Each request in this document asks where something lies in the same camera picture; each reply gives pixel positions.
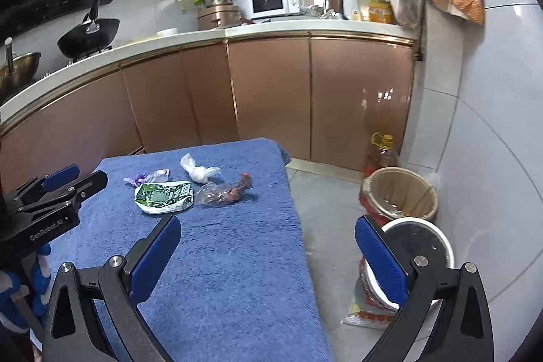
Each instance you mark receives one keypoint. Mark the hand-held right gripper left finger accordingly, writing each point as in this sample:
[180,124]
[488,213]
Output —
[155,256]

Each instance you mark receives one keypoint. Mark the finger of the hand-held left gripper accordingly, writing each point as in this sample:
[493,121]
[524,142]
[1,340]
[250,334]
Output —
[91,183]
[63,175]

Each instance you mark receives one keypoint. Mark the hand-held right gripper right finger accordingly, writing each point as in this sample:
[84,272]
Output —
[379,256]

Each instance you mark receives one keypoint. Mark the white trash can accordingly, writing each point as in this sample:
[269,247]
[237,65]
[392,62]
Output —
[424,243]

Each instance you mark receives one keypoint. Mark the purple candy wrapper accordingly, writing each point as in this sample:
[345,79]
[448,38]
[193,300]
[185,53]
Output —
[140,178]

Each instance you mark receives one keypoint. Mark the green white milk carton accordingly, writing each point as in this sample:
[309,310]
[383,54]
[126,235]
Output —
[163,196]

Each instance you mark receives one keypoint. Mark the clear plastic wrapper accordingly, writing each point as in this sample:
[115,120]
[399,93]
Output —
[220,194]

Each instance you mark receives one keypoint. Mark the person's left hand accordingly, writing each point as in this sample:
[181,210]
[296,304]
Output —
[40,277]

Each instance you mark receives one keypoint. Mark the printed plastic packet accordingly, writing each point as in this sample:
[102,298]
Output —
[369,317]

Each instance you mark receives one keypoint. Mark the beige bucket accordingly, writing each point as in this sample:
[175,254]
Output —
[426,207]

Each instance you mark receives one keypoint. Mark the large cooking oil bottle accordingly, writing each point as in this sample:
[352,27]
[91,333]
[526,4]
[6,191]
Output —
[384,158]

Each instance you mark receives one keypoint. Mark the brass cooking pot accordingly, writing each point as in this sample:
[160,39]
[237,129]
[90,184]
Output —
[21,69]

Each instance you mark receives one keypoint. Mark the black gas stove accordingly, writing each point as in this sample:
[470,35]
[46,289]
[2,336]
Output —
[85,56]

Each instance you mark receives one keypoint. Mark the black wok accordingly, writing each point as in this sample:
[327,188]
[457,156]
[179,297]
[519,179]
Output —
[87,37]

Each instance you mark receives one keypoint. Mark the brown base cabinet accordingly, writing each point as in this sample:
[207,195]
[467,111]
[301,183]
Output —
[271,90]

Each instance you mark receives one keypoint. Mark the brown electric cooker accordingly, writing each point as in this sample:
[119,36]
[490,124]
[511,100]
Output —
[218,16]

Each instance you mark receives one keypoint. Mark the yellow detergent bottle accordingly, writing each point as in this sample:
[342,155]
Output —
[379,12]

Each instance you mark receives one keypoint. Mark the white spray bottle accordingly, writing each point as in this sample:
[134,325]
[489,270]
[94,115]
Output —
[357,8]

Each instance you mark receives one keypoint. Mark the white microwave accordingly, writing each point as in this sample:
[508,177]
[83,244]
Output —
[267,1]

